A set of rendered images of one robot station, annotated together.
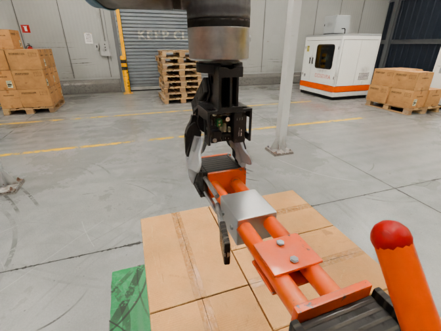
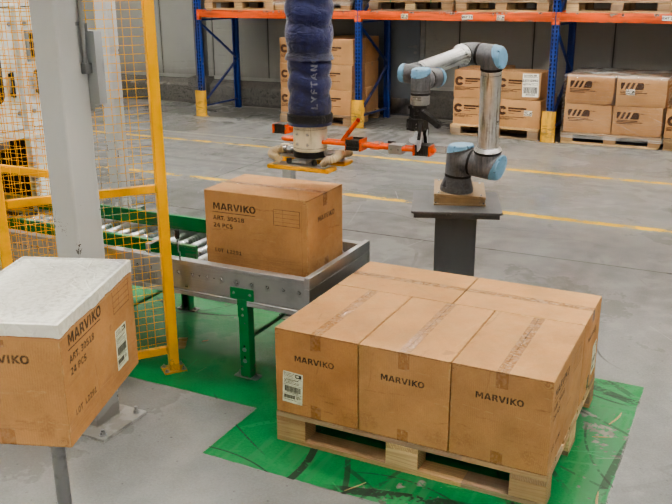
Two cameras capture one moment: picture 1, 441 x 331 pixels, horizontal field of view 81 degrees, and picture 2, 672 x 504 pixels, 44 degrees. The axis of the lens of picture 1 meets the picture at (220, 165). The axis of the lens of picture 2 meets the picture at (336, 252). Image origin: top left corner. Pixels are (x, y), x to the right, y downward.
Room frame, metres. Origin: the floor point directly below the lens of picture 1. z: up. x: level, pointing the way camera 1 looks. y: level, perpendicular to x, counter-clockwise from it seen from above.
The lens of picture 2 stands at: (2.92, -2.99, 1.94)
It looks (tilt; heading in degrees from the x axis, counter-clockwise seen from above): 18 degrees down; 136
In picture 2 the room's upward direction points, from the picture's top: straight up
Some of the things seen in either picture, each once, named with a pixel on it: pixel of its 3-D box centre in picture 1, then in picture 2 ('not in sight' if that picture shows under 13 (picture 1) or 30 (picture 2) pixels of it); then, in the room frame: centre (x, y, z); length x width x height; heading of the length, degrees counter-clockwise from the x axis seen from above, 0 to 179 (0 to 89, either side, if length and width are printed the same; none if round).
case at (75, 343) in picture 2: not in sight; (45, 343); (0.44, -1.92, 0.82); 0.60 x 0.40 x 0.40; 129
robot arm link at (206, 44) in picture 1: (220, 46); (419, 100); (0.42, 0.00, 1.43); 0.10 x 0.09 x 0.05; 109
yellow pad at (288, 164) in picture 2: not in sight; (301, 164); (-0.08, -0.29, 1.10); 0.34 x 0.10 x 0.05; 20
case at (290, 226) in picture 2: not in sight; (274, 223); (-0.31, -0.28, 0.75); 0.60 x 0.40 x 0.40; 20
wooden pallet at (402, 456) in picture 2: not in sight; (442, 404); (0.78, -0.21, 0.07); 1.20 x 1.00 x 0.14; 19
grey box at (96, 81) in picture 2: not in sight; (83, 67); (-0.38, -1.25, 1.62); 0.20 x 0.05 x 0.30; 19
